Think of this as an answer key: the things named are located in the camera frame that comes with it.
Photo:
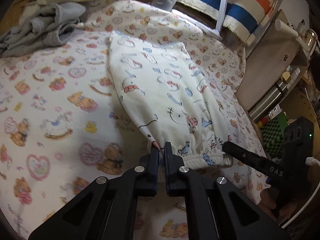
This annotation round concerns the white clip desk lamp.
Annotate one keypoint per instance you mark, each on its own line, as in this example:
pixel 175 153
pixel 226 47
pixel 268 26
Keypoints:
pixel 215 33

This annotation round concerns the black power strip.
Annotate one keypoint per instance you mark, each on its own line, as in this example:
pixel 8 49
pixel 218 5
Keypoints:
pixel 298 138

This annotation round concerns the white cartoon cat print pants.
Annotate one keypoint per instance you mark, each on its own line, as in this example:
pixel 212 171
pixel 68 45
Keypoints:
pixel 169 100

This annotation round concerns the right hand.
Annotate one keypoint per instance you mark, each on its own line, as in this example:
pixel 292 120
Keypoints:
pixel 268 204

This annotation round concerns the baby bear print bedsheet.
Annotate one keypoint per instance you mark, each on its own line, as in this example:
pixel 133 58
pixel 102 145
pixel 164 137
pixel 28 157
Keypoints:
pixel 63 125

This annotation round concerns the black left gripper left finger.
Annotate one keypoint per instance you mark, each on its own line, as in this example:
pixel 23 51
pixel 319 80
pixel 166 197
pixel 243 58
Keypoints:
pixel 106 208

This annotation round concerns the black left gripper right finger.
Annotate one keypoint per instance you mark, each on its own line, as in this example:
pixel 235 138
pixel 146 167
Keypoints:
pixel 215 208

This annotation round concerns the steel thermos bottle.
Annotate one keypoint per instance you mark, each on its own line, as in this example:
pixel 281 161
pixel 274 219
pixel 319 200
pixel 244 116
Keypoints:
pixel 271 98

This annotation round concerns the grey folded garment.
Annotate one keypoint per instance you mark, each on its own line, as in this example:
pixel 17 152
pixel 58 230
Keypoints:
pixel 51 26

